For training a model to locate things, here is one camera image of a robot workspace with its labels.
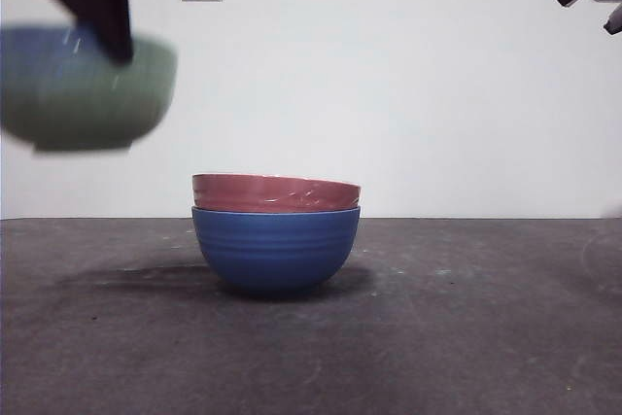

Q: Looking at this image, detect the red ribbed bowl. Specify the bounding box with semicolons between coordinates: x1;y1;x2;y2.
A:
190;172;363;213

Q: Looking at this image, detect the blue ribbed bowl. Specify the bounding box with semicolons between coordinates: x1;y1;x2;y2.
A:
190;205;363;297

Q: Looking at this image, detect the green ribbed bowl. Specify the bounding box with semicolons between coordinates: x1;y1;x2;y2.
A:
0;25;179;154

